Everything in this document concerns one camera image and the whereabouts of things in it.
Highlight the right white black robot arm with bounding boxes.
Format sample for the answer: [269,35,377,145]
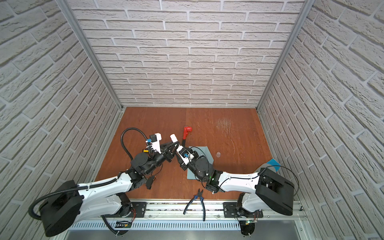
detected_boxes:
[176,146,295,217]

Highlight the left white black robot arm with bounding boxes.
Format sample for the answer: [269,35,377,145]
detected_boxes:
[28,133,186,237]

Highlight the blue black pliers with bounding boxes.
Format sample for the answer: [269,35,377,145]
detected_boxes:
[183,188,207,222]

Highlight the grey blue work glove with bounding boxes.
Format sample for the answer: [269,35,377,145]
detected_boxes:
[255,159,281,173]

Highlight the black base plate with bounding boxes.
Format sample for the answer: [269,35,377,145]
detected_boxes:
[223,202,264,219]
[118,202,147,218]

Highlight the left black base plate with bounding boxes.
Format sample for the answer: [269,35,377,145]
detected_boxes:
[118,202,147,218]

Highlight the aluminium frame rail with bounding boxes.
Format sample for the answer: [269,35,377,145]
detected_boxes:
[131,199,308,221]

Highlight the small black clip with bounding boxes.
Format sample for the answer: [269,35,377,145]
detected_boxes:
[146,176,156,190]

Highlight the white slotted cable duct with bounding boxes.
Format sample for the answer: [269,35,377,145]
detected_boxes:
[69,220,243,232]

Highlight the red black pipe wrench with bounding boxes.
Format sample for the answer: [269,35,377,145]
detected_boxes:
[182,126,192,147]

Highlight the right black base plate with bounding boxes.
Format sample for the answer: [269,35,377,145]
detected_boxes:
[223,202,264,219]

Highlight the white glue stick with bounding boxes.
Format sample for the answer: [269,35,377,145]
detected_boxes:
[170,134,180,149]

